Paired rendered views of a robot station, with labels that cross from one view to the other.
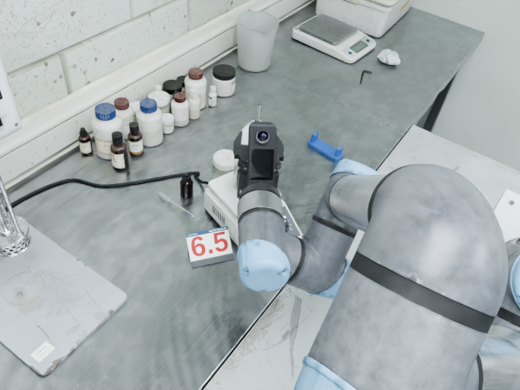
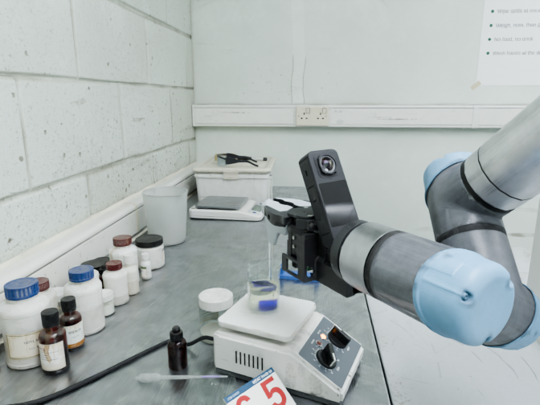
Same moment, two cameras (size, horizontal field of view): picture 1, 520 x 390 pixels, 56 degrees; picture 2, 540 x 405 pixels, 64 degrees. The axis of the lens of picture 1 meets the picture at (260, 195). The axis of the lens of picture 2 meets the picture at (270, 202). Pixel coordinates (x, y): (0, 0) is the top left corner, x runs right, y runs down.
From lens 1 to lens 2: 53 cm
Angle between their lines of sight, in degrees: 37
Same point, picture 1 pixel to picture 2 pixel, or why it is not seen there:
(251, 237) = (424, 256)
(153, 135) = (95, 315)
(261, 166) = (339, 206)
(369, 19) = (252, 190)
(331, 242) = (500, 247)
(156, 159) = (108, 344)
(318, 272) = (517, 292)
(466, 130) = not seen: hidden behind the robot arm
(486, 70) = not seen: hidden behind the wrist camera
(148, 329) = not seen: outside the picture
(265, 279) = (492, 306)
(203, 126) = (149, 297)
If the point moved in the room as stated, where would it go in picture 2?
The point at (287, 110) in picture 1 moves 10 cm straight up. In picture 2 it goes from (232, 261) to (231, 223)
